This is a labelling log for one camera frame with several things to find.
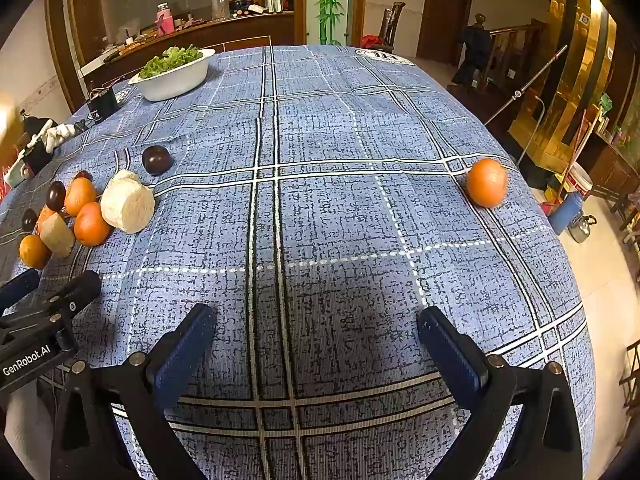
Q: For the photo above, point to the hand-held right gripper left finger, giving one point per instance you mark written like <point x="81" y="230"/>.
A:
<point x="182" y="355"/>

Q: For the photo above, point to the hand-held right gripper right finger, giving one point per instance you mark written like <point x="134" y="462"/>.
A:
<point x="452" y="355"/>

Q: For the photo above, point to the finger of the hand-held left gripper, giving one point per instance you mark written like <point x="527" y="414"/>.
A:
<point x="17" y="286"/>
<point x="77" y="290"/>

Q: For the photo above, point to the orange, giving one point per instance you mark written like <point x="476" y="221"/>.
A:
<point x="91" y="223"/>
<point x="46" y="214"/>
<point x="80" y="196"/>
<point x="487" y="182"/>
<point x="34" y="251"/>

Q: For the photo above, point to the small white peeled chunk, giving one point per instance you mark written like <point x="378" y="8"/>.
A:
<point x="57" y="235"/>

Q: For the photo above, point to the large white peeled chunk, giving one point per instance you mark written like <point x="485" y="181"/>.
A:
<point x="127" y="205"/>

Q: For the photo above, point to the metal kettle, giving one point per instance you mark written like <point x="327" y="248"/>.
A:
<point x="582" y="229"/>

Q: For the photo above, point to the blue bucket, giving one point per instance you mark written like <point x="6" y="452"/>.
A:
<point x="565" y="212"/>

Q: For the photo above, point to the black box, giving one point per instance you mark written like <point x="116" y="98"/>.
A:
<point x="102" y="104"/>

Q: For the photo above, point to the blue plaid tablecloth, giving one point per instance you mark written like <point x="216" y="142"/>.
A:
<point x="325" y="210"/>

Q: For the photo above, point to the white bucket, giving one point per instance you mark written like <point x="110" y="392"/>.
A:
<point x="580" y="177"/>

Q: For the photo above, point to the white bowl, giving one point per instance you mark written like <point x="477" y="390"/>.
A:
<point x="175" y="82"/>

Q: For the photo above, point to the green lettuce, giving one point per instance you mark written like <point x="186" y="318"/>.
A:
<point x="170" y="57"/>

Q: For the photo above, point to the pink bottle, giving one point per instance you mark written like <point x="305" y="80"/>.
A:
<point x="165" y="19"/>

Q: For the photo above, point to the metal pole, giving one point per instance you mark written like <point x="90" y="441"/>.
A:
<point x="535" y="77"/>

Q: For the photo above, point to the wooden sideboard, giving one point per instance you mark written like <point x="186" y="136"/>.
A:
<point x="210" y="30"/>

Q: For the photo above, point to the dark hanging jacket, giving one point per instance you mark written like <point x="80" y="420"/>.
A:
<point x="472" y="52"/>

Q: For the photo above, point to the wooden stair railing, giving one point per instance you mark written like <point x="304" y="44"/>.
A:
<point x="520" y="50"/>

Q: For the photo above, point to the wooden chair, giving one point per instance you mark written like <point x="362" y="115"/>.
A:
<point x="392" y="22"/>

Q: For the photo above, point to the wooden door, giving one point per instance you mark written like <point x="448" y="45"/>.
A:
<point x="445" y="15"/>

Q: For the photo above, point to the bamboo wall painting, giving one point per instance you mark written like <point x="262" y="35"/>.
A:
<point x="331" y="0"/>

